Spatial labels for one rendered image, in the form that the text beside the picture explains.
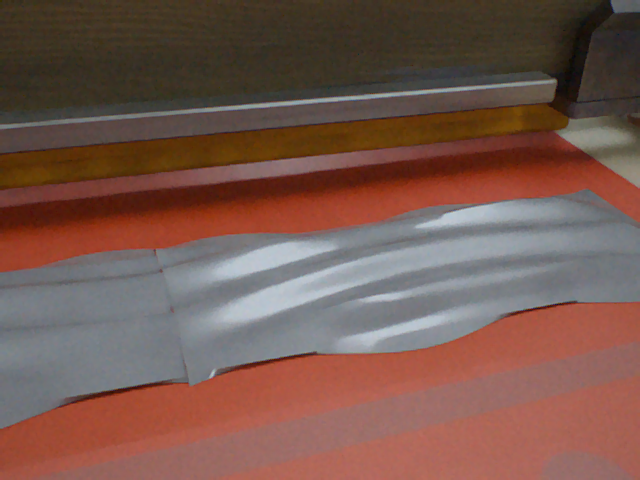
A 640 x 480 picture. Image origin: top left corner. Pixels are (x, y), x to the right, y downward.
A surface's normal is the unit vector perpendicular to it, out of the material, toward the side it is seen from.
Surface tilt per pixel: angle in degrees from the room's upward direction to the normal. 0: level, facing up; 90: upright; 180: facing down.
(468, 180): 0
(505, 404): 0
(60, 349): 33
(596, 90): 90
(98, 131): 90
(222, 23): 90
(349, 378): 0
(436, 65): 90
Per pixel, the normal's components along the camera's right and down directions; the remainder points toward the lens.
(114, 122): 0.32, 0.49
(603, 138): 0.04, -0.86
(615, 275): 0.20, -0.42
